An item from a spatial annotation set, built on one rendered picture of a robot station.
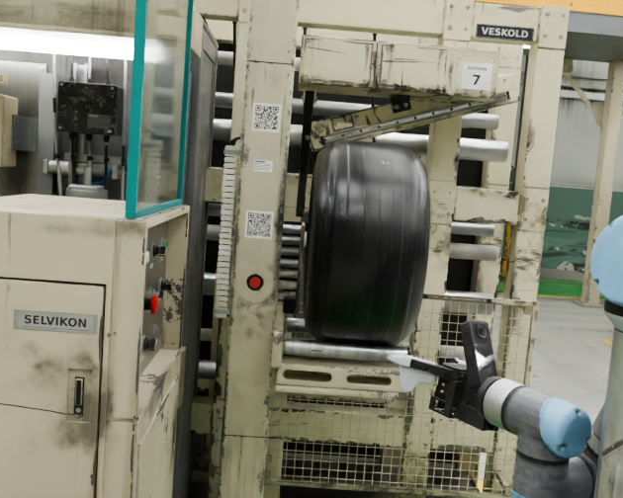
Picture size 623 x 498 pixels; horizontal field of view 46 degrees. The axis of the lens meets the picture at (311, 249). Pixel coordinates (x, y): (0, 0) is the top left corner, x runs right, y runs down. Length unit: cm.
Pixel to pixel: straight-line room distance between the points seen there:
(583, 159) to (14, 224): 1111
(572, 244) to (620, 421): 1105
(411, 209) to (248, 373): 65
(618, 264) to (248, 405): 137
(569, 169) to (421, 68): 977
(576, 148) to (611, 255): 1109
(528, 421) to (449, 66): 143
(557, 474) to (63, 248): 89
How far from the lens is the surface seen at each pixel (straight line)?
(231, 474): 221
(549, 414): 112
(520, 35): 275
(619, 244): 98
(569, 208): 1197
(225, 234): 205
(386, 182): 190
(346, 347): 201
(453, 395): 125
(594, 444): 123
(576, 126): 1207
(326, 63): 231
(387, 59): 232
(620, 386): 102
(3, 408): 149
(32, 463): 150
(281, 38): 205
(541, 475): 115
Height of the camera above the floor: 138
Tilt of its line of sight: 6 degrees down
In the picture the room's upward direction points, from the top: 4 degrees clockwise
